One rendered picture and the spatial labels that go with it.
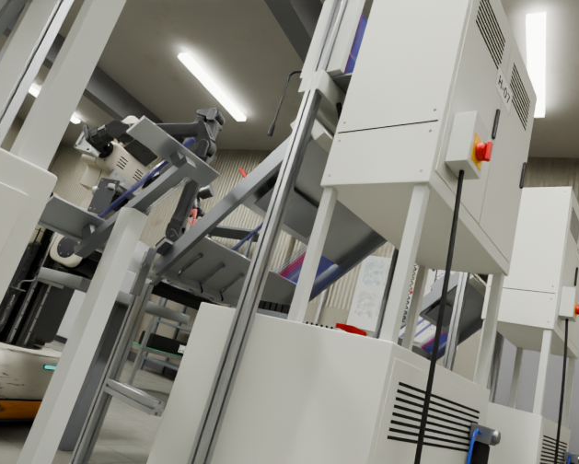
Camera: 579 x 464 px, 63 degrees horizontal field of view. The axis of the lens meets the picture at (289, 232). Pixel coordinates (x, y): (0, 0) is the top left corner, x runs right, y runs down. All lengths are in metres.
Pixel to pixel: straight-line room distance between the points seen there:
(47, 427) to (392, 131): 1.19
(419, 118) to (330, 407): 0.73
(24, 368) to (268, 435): 1.14
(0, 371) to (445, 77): 1.73
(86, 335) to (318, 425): 0.70
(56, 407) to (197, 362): 0.38
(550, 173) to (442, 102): 4.42
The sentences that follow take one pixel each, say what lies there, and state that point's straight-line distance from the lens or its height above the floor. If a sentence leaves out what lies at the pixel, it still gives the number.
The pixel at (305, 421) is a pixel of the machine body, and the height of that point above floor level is 0.41.
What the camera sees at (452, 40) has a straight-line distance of 1.38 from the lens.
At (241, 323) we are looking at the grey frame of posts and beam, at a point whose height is 0.58.
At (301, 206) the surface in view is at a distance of 1.63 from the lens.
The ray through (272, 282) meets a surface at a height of 0.82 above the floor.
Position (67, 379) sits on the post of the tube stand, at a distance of 1.46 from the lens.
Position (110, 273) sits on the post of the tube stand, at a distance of 1.45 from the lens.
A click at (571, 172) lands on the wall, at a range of 5.64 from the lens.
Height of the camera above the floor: 0.51
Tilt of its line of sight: 16 degrees up
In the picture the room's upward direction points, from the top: 17 degrees clockwise
